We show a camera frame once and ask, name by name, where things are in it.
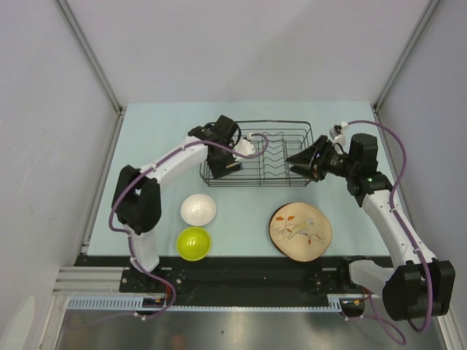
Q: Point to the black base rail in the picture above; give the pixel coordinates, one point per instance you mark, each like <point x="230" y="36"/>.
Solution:
<point x="261" y="280"/>

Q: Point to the black wire dish rack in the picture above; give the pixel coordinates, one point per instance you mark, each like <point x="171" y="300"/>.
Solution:
<point x="286" y="138"/>

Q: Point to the white slotted cable duct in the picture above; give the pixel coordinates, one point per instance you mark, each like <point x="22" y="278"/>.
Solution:
<point x="325" y="303"/>

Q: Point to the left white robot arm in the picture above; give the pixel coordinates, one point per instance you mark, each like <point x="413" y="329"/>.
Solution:
<point x="136" y="205"/>

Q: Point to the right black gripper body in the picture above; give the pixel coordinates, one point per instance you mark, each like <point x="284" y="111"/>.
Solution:
<point x="329" y="161"/>

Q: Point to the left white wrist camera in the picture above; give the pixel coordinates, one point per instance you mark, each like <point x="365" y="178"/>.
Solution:
<point x="244" y="148"/>

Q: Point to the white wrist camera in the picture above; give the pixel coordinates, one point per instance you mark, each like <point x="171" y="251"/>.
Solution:
<point x="244" y="148"/>
<point x="337" y="133"/>

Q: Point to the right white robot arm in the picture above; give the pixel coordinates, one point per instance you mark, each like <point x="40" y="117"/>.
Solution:
<point x="419" y="284"/>

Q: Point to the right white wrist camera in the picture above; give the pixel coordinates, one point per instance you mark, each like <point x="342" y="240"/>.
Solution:
<point x="337" y="133"/>

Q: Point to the white bowl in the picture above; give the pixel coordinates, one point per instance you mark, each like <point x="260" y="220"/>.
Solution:
<point x="198" y="210"/>

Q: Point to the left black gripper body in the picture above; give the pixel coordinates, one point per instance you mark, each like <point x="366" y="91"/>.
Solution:
<point x="225" y="157"/>

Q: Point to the bird pattern plate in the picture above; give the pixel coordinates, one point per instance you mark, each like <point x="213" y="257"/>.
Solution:
<point x="300" y="231"/>

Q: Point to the yellow-green bowl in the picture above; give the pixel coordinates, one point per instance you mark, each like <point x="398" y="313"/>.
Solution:
<point x="193" y="244"/>

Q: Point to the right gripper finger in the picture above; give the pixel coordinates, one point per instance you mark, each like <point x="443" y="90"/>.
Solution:
<point x="306" y="156"/>
<point x="308" y="173"/>

